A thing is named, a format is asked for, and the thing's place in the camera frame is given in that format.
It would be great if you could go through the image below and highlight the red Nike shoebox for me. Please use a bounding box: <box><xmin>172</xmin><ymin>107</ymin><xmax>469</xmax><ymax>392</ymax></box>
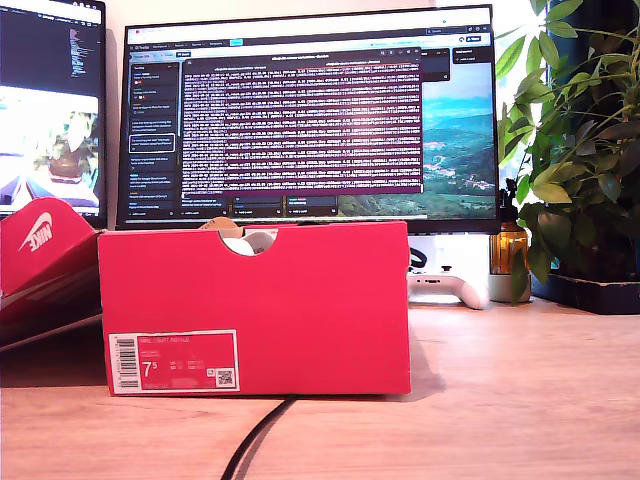
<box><xmin>0</xmin><ymin>197</ymin><xmax>412</xmax><ymax>397</ymax></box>

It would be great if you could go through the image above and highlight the wide black computer monitor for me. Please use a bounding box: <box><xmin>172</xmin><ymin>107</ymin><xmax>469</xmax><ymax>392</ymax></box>
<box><xmin>115</xmin><ymin>3</ymin><xmax>503</xmax><ymax>235</ymax></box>

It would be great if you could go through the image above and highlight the white monitor riser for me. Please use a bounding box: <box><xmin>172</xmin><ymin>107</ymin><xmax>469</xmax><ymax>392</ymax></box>
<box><xmin>407</xmin><ymin>232</ymin><xmax>491</xmax><ymax>301</ymax></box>

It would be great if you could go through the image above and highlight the small pale plant pot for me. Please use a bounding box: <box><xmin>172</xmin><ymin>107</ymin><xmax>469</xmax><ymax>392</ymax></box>
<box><xmin>488</xmin><ymin>272</ymin><xmax>532</xmax><ymax>304</ymax></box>

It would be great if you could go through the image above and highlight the amber pump bottle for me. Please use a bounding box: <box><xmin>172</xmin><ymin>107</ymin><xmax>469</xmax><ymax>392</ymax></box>
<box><xmin>489</xmin><ymin>177</ymin><xmax>530</xmax><ymax>275</ymax></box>

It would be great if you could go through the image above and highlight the green leafy houseplant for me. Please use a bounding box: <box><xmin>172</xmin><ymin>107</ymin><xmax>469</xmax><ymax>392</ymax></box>
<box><xmin>497</xmin><ymin>0</ymin><xmax>640</xmax><ymax>304</ymax></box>

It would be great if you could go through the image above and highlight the black plant tray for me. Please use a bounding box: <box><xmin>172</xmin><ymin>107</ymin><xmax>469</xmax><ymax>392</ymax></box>
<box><xmin>532</xmin><ymin>272</ymin><xmax>640</xmax><ymax>315</ymax></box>

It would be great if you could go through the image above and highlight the black monitor with code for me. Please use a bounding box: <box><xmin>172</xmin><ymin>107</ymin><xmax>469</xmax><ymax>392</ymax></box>
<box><xmin>0</xmin><ymin>0</ymin><xmax>109</xmax><ymax>229</ymax></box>

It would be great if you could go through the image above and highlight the black table cable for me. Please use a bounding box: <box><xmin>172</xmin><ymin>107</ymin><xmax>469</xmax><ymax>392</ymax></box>
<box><xmin>219</xmin><ymin>395</ymin><xmax>296</xmax><ymax>480</ymax></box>

